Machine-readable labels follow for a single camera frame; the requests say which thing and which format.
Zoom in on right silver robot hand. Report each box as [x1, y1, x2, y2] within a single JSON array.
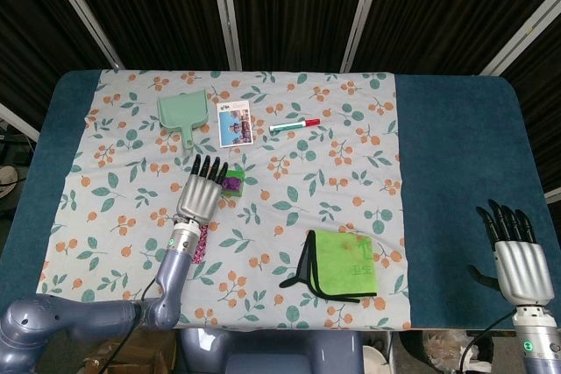
[[467, 199, 556, 307]]

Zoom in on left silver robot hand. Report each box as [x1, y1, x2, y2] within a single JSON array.
[[174, 153, 230, 224]]

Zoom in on green building block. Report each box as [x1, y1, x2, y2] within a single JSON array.
[[218, 167, 246, 198]]

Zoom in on pink patterned pouch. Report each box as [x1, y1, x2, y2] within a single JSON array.
[[190, 222, 210, 265]]

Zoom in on floral tablecloth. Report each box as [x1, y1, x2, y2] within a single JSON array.
[[28, 69, 413, 332]]

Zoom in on photo postcard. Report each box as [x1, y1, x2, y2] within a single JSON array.
[[217, 100, 255, 148]]

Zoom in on mint green dustpan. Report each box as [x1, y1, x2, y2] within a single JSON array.
[[156, 88, 210, 157]]

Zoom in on clear plastic bag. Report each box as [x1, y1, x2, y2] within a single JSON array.
[[423, 332, 494, 374]]

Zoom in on red and green marker pen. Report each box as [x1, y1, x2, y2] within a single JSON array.
[[268, 117, 322, 133]]

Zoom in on blue table cover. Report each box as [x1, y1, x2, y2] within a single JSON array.
[[0, 69, 561, 331]]

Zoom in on brown cardboard box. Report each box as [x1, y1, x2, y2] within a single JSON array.
[[69, 329, 181, 374]]

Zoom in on green cloth with black trim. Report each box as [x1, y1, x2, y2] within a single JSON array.
[[279, 229, 379, 304]]

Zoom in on dark slatted partition panel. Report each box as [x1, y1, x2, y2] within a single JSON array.
[[350, 0, 561, 75], [56, 0, 233, 71], [499, 1, 561, 200], [0, 0, 117, 130], [227, 0, 373, 72]]

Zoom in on blue-grey robot torso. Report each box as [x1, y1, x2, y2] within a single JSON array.
[[179, 328, 365, 374]]

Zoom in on white bucket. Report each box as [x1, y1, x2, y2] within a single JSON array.
[[362, 342, 391, 374]]

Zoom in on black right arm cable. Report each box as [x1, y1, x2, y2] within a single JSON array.
[[464, 312, 518, 374]]

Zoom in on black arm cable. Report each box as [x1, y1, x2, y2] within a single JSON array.
[[464, 312, 518, 374], [99, 278, 160, 374]]

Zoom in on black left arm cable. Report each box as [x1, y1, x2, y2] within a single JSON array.
[[99, 278, 160, 374]]

